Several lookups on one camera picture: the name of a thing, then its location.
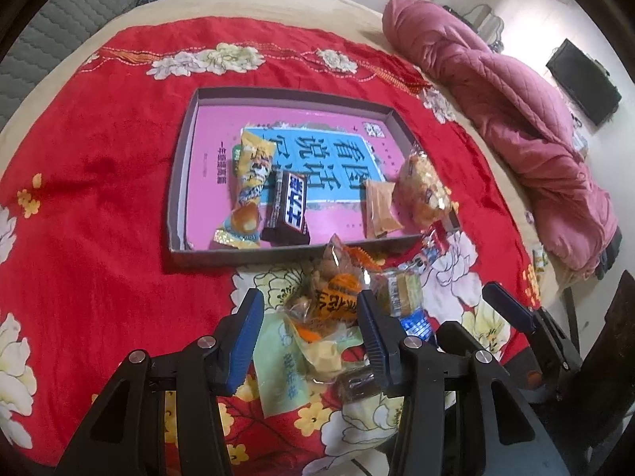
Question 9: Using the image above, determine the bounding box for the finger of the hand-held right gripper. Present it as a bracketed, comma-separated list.
[438, 321, 481, 354]
[483, 282, 541, 334]

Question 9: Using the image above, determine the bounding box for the pink quilt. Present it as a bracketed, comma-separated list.
[382, 0, 621, 278]

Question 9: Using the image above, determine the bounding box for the shallow grey cardboard box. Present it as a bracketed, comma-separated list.
[166, 86, 462, 265]

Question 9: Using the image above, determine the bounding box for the clear square cake packet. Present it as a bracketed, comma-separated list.
[369, 268, 425, 315]

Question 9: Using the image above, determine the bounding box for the pale green snack packet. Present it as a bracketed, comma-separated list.
[255, 315, 365, 417]

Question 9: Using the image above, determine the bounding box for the small brown candy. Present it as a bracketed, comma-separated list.
[335, 364, 385, 402]

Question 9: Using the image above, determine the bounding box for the black bag on floor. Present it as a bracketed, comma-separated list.
[546, 38, 622, 127]

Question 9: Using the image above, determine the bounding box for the red snack packet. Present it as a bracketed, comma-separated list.
[397, 230, 450, 271]

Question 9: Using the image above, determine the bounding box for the yellow snack packet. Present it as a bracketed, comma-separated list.
[213, 129, 279, 250]

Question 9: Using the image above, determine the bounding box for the grey quilted cushion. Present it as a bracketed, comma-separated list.
[0, 0, 174, 125]

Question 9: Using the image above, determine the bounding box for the beige bedsheet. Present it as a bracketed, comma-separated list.
[0, 0, 576, 353]

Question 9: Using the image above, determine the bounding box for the red floral blanket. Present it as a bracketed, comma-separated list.
[0, 16, 544, 467]

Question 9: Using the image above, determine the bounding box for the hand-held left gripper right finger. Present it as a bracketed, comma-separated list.
[356, 288, 571, 476]

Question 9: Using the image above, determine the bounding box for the brown chocolate bar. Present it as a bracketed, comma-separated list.
[260, 169, 312, 246]

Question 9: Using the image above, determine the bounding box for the orange clear snack packet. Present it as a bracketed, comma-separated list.
[283, 235, 385, 345]

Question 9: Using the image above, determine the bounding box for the tan wafer packet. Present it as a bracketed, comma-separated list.
[364, 179, 404, 239]

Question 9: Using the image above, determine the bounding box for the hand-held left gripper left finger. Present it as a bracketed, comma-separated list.
[52, 288, 266, 476]

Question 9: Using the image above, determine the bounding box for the blue cookie packet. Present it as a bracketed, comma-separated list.
[399, 307, 437, 343]

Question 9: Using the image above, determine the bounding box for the clear bread packet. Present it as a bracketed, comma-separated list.
[394, 144, 454, 233]

